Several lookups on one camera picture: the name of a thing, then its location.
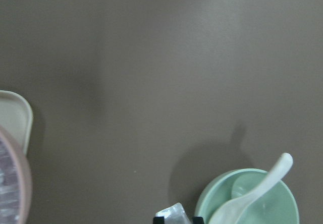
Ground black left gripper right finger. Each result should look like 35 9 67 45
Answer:
192 216 204 224

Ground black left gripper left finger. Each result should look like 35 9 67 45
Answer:
152 216 165 224

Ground single clear ice cube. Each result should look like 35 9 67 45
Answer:
155 203 191 224

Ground white ceramic spoon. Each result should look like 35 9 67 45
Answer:
209 153 293 224

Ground mint green bowl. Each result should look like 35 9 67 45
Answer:
194 169 300 224

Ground pink bowl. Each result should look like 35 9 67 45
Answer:
1 127 32 223

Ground pile of clear ice cubes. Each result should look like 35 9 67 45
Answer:
1 139 20 223

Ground cream rabbit tray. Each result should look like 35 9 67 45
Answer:
1 90 33 155

